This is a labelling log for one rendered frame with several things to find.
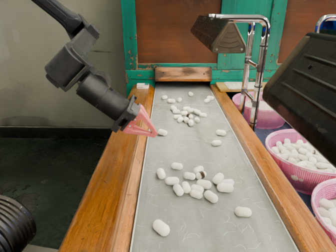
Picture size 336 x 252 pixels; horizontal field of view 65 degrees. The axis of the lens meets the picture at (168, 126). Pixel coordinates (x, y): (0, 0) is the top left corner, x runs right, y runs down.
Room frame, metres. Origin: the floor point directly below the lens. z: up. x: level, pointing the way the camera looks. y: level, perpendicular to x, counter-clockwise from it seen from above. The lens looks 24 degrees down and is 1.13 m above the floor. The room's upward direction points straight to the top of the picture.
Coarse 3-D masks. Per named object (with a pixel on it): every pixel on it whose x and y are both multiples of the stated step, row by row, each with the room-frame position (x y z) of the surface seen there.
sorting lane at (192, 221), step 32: (160, 96) 1.25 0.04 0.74; (192, 96) 1.25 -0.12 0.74; (160, 128) 0.87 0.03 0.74; (192, 128) 0.87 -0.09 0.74; (224, 128) 0.87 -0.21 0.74; (160, 160) 0.65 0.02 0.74; (192, 160) 0.65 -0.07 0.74; (224, 160) 0.65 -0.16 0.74; (160, 192) 0.50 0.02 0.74; (224, 192) 0.50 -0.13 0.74; (256, 192) 0.50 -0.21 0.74; (192, 224) 0.40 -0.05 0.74; (224, 224) 0.40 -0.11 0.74; (256, 224) 0.40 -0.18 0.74
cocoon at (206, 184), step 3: (198, 180) 0.52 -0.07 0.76; (201, 180) 0.52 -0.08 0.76; (204, 180) 0.52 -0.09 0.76; (207, 180) 0.52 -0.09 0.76; (198, 183) 0.52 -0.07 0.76; (201, 183) 0.51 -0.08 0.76; (204, 183) 0.51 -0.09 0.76; (207, 183) 0.51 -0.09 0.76; (210, 183) 0.52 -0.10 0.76; (204, 186) 0.51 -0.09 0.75; (207, 186) 0.51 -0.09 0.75; (210, 186) 0.51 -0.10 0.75
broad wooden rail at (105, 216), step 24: (144, 96) 1.17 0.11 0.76; (120, 144) 0.70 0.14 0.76; (144, 144) 0.74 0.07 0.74; (96, 168) 0.57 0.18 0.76; (120, 168) 0.57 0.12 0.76; (96, 192) 0.47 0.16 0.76; (120, 192) 0.47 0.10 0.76; (96, 216) 0.40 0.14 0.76; (120, 216) 0.40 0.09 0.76; (72, 240) 0.34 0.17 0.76; (96, 240) 0.34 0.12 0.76; (120, 240) 0.35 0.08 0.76
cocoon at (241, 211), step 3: (237, 207) 0.43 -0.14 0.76; (240, 207) 0.43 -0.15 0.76; (243, 207) 0.43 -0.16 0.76; (246, 207) 0.43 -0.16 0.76; (234, 210) 0.43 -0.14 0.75; (237, 210) 0.42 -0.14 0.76; (240, 210) 0.42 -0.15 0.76; (243, 210) 0.42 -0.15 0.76; (246, 210) 0.42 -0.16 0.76; (249, 210) 0.42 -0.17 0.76; (237, 213) 0.42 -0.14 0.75; (240, 213) 0.42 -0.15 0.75; (243, 213) 0.42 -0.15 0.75; (246, 213) 0.42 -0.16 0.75; (249, 213) 0.42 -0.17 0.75; (246, 216) 0.42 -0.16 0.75
